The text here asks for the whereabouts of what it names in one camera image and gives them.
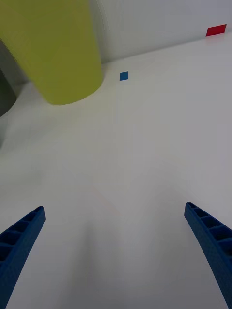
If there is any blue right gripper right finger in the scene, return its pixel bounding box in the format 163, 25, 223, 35
184, 202, 232, 309

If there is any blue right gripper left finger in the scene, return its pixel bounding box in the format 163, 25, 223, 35
0, 206, 46, 309

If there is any grey plastic waste bin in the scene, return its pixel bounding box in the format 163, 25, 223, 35
0, 38, 17, 118

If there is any yellow-green plastic waste bin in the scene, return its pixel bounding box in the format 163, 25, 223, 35
0, 0, 105, 106

